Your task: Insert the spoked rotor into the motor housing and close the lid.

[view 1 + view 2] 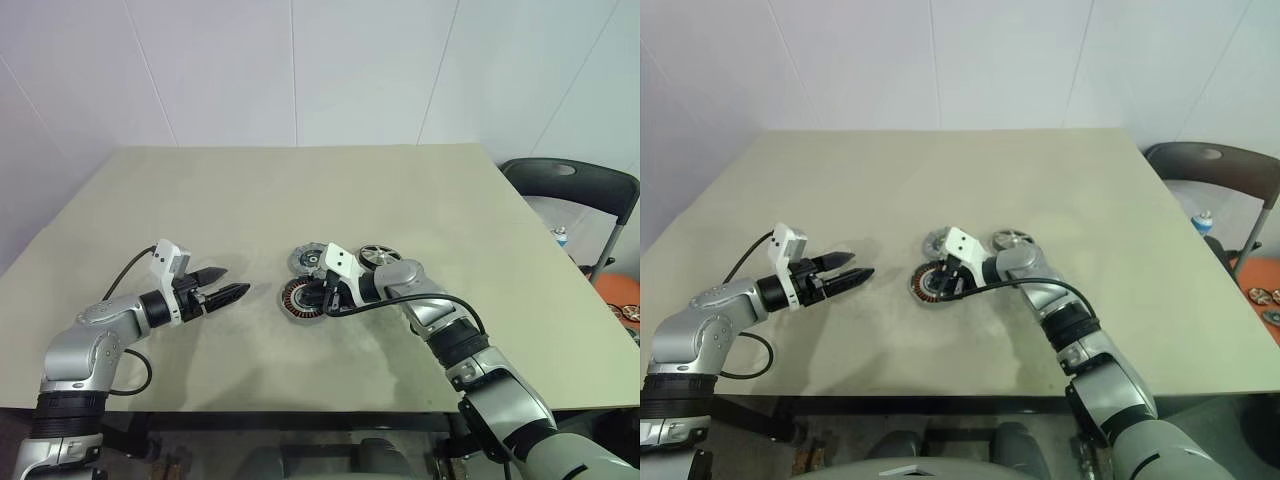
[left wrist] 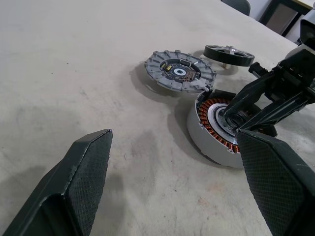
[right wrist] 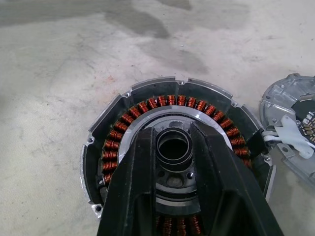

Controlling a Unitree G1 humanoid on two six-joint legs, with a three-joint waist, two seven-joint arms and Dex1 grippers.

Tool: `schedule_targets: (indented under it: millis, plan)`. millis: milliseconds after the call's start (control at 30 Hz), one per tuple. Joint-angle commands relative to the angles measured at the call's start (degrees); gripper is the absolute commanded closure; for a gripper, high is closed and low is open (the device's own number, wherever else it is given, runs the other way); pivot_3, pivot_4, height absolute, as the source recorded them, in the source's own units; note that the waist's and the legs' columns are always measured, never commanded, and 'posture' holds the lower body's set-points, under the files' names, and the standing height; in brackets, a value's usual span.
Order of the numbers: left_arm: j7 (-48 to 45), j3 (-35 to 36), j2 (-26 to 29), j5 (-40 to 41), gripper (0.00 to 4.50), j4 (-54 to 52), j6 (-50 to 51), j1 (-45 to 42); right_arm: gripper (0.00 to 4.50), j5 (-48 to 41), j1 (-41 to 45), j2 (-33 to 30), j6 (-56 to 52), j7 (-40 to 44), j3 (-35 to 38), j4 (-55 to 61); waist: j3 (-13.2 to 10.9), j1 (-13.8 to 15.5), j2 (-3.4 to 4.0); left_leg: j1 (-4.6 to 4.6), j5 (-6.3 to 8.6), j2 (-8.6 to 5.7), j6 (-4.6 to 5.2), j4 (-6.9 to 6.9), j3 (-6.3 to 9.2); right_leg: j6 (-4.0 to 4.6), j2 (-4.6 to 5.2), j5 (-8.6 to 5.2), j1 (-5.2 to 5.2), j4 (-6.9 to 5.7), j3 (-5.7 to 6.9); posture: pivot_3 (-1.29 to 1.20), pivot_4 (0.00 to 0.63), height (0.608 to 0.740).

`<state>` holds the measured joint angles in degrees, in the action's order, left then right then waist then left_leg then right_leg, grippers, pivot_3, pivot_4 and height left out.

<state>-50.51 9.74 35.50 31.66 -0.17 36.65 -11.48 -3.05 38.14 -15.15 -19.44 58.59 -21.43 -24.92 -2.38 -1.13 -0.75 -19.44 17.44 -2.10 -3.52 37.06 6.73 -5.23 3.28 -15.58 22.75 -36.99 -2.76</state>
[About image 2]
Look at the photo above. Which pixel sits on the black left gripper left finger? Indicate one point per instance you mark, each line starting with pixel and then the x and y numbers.
pixel 73 191

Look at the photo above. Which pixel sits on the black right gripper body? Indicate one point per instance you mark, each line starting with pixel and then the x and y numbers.
pixel 297 73

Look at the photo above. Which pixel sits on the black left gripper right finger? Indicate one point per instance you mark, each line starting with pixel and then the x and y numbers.
pixel 278 186

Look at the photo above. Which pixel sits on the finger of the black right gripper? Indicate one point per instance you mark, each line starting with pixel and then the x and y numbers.
pixel 275 111
pixel 251 96

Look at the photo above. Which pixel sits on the black motor rotor wheel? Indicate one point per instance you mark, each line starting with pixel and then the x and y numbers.
pixel 214 55

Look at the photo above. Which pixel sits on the grey copper wound motor stator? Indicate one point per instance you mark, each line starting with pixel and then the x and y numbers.
pixel 204 137

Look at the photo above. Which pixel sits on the grey motor end cover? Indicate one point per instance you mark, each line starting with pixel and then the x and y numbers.
pixel 157 61

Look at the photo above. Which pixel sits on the dark folding chair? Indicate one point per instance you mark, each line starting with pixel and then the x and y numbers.
pixel 236 5

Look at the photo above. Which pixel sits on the black metal frame shelf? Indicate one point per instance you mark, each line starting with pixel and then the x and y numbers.
pixel 278 17

